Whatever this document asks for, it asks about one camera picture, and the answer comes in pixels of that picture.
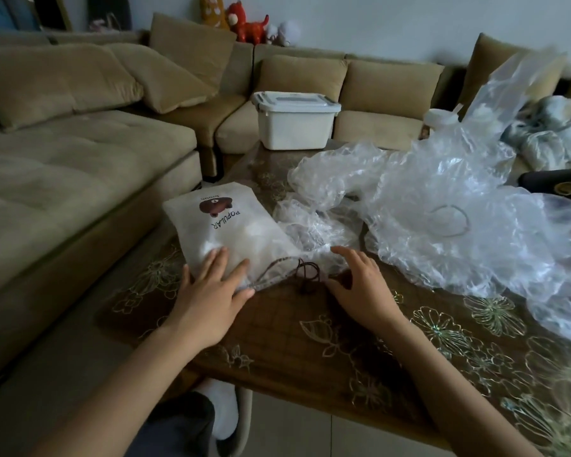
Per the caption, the black device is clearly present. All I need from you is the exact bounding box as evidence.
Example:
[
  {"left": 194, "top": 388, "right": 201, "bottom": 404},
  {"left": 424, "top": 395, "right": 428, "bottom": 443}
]
[{"left": 518, "top": 162, "right": 571, "bottom": 204}]

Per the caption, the crumpled clear plastic bag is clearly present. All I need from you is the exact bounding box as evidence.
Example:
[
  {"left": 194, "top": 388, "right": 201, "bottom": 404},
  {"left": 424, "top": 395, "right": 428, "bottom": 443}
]
[{"left": 272, "top": 197, "right": 364, "bottom": 274}]

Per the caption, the white plush toy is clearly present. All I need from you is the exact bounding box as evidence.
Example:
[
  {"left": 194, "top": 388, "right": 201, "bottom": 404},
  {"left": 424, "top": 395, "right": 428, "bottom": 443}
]
[{"left": 265, "top": 20, "right": 301, "bottom": 47}]

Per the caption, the person's left forearm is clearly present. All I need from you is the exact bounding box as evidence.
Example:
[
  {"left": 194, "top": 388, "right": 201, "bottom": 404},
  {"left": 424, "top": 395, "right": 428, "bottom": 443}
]
[{"left": 31, "top": 326, "right": 207, "bottom": 457}]

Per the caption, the large beige back cushion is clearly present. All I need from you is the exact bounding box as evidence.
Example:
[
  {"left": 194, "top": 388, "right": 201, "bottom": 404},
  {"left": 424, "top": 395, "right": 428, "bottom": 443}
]
[{"left": 0, "top": 43, "right": 144, "bottom": 131}]

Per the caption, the person's right hand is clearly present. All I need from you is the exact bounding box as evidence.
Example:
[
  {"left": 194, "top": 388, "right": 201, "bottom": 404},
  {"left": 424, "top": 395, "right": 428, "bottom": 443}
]
[{"left": 325, "top": 246, "right": 408, "bottom": 336}]

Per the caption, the person's dark trouser leg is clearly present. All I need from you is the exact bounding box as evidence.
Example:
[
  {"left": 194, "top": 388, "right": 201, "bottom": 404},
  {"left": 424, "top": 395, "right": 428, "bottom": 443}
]
[{"left": 132, "top": 391, "right": 216, "bottom": 457}]

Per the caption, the orange plush toy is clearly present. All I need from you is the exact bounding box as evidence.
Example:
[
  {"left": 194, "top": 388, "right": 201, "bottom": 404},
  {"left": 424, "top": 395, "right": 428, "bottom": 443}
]
[{"left": 199, "top": 0, "right": 230, "bottom": 30}]

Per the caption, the framed picture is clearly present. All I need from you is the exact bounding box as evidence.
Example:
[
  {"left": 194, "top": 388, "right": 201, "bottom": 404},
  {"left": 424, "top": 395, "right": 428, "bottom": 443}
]
[{"left": 0, "top": 0, "right": 73, "bottom": 33}]

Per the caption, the thin brown hair hoop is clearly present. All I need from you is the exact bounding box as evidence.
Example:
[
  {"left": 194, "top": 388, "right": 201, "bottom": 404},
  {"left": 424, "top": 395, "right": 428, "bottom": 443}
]
[{"left": 427, "top": 202, "right": 472, "bottom": 238}]

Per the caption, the white lidded storage box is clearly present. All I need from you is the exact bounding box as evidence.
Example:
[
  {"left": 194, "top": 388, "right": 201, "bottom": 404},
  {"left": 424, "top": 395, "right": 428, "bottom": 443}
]
[{"left": 251, "top": 90, "right": 342, "bottom": 151}]

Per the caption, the large clear plastic sheet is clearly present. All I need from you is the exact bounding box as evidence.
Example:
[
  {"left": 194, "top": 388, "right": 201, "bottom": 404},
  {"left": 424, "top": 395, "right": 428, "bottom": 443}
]
[{"left": 288, "top": 46, "right": 571, "bottom": 358}]

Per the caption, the beige throw pillow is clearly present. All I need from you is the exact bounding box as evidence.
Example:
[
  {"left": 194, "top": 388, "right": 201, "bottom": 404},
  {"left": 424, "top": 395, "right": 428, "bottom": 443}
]
[
  {"left": 458, "top": 33, "right": 568, "bottom": 115},
  {"left": 148, "top": 13, "right": 238, "bottom": 88},
  {"left": 106, "top": 43, "right": 219, "bottom": 115}
]

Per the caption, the brown hair tie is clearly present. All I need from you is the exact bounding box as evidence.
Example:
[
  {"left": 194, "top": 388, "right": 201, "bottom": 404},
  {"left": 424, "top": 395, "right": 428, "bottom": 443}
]
[{"left": 295, "top": 260, "right": 322, "bottom": 295}]

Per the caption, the white printed plastic pouch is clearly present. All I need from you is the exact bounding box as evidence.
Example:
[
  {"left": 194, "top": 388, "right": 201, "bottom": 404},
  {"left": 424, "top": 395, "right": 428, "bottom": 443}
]
[{"left": 162, "top": 182, "right": 299, "bottom": 295}]

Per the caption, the red plush toy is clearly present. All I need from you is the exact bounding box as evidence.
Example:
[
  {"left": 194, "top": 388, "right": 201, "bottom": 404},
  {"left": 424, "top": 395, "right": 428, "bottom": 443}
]
[{"left": 226, "top": 0, "right": 270, "bottom": 44}]

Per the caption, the person's left hand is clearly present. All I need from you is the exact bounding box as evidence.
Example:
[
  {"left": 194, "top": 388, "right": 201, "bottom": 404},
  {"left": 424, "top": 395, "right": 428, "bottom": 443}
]
[{"left": 164, "top": 247, "right": 257, "bottom": 351}]

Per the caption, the white round lid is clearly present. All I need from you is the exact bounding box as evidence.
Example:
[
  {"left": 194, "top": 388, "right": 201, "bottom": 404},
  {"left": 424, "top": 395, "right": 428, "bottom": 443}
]
[{"left": 423, "top": 108, "right": 460, "bottom": 128}]

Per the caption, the white slipper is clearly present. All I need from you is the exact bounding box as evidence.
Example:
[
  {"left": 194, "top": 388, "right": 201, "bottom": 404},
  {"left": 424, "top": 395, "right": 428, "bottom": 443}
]
[{"left": 194, "top": 378, "right": 253, "bottom": 457}]

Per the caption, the person's right forearm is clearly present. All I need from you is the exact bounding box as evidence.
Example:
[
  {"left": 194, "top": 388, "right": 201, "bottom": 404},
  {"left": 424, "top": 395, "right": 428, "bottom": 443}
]
[{"left": 383, "top": 319, "right": 534, "bottom": 457}]

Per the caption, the beige corner sofa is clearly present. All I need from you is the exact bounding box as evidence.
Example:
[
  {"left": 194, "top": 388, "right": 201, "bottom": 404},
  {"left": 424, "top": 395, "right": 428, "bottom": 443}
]
[{"left": 0, "top": 29, "right": 571, "bottom": 391}]

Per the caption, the floral clear table cover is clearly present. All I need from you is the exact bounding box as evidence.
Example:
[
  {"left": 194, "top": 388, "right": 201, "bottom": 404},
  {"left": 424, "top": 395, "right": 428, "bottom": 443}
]
[{"left": 97, "top": 140, "right": 571, "bottom": 457}]

